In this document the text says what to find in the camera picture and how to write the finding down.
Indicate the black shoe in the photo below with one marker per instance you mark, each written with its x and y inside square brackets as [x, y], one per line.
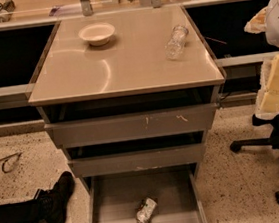
[53, 203]

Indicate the black trouser leg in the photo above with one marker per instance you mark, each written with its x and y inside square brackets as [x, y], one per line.
[24, 212]

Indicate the grey drawer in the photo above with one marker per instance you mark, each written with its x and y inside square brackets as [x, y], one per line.
[137, 155]
[118, 128]

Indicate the white paper bowl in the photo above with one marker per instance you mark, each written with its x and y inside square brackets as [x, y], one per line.
[97, 34]

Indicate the grey middle drawer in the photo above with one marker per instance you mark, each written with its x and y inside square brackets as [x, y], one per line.
[137, 155]

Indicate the clear plastic bottle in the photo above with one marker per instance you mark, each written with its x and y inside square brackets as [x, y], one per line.
[176, 43]

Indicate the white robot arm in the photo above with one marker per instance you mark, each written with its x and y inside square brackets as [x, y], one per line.
[267, 21]

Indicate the grey top drawer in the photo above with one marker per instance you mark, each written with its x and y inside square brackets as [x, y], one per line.
[118, 128]

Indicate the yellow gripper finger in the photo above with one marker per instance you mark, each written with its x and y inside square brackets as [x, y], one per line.
[269, 98]
[256, 24]

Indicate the grey drawer cabinet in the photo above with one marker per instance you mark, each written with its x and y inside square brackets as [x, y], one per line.
[130, 74]

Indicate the open bottom drawer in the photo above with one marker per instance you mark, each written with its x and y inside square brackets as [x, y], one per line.
[165, 195]

